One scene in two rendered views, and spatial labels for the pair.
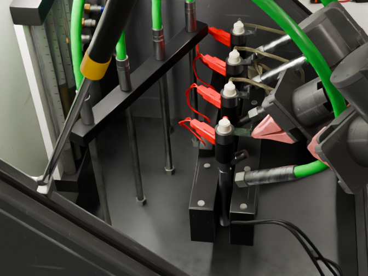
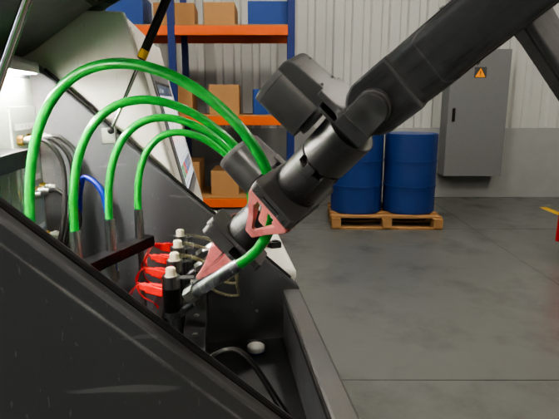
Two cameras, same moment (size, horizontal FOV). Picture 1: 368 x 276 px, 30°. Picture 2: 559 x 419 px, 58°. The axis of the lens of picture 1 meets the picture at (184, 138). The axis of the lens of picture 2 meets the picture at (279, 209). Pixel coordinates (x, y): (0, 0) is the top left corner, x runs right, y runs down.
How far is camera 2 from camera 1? 41 cm
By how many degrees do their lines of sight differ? 35
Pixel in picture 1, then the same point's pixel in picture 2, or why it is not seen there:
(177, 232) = not seen: outside the picture
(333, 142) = (267, 179)
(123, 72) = (75, 244)
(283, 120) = (223, 240)
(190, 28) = (139, 234)
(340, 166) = (276, 199)
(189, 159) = not seen: hidden behind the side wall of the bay
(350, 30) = (268, 151)
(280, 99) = (218, 222)
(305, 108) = (240, 225)
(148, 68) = (100, 255)
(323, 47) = (249, 163)
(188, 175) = not seen: hidden behind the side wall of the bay
